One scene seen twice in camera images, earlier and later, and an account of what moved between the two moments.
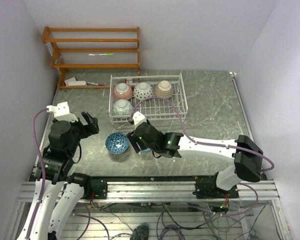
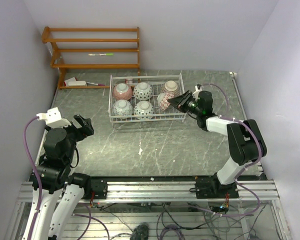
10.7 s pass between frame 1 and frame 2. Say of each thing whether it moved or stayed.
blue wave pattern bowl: moved
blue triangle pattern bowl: moved
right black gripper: moved
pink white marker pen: stayed
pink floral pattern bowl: stayed
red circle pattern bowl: stayed
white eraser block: stayed
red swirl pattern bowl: stayed
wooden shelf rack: stayed
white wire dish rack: stayed
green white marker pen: stayed
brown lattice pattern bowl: moved
